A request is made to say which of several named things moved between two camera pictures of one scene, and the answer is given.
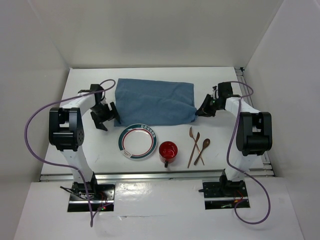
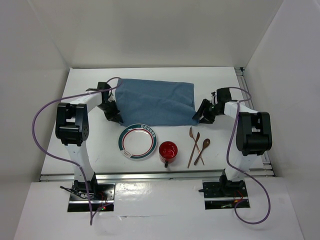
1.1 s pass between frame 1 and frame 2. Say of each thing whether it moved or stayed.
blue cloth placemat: stayed
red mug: stayed
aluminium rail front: stayed
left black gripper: moved
